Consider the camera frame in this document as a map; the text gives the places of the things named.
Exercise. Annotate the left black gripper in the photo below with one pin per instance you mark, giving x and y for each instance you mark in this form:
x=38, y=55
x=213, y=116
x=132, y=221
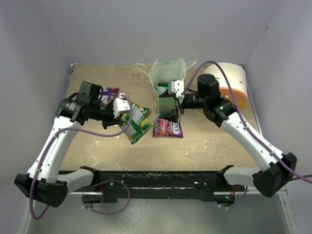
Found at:
x=112, y=120

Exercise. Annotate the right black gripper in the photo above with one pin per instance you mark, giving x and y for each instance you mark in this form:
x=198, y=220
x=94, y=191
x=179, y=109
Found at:
x=173, y=116

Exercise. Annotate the green snack packet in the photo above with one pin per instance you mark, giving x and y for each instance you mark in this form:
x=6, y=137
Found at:
x=161, y=84
x=138, y=126

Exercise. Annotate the green paper bag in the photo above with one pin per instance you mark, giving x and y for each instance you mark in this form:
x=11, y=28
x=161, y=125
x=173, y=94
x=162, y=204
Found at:
x=166, y=72

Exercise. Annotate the purple Fox's candy bag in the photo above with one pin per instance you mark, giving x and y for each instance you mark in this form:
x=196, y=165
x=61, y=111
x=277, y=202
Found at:
x=166, y=128

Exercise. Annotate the white round drawer box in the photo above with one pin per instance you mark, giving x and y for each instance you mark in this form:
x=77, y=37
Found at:
x=237, y=79

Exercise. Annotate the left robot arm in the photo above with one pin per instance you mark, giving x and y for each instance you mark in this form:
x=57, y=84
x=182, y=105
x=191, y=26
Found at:
x=42, y=182

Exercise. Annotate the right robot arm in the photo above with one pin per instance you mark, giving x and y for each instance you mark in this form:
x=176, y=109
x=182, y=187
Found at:
x=271, y=174

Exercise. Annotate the yellow green Fox's candy bag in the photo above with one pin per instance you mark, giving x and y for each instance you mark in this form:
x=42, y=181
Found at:
x=142, y=111

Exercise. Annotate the purple snack packet back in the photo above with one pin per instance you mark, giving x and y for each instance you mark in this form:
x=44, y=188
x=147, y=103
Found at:
x=107, y=95

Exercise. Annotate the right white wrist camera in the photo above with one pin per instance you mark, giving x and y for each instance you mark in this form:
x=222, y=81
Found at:
x=176, y=89

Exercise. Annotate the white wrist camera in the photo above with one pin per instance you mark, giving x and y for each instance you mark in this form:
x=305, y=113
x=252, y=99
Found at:
x=121, y=106
x=176, y=89

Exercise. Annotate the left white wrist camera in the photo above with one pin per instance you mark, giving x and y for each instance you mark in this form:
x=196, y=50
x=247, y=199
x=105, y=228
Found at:
x=121, y=106

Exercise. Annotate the black base frame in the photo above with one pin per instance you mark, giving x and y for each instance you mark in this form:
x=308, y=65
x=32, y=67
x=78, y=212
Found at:
x=207, y=186

